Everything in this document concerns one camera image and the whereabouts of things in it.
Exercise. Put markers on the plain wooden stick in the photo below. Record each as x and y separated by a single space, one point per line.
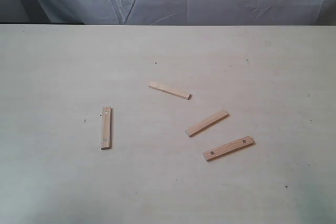
169 90
207 122

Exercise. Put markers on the wooden stick with holes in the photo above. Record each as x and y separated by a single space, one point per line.
228 148
106 131

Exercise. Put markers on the plain wooden stick top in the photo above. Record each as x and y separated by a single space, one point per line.
169 90

